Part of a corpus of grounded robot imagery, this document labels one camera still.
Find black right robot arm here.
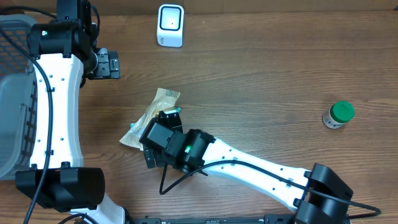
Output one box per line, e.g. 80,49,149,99
139,111,353,223

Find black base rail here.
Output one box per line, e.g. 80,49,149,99
127,215,294,224

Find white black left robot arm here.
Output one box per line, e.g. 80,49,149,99
16,1,129,223

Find white black barcode scanner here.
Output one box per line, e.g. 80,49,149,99
157,4,185,48

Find grey plastic shopping basket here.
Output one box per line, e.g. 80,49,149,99
0,14,40,181

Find brown snack package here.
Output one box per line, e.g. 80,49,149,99
119,88,180,151

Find green lid jar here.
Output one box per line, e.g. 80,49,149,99
322,101,355,129

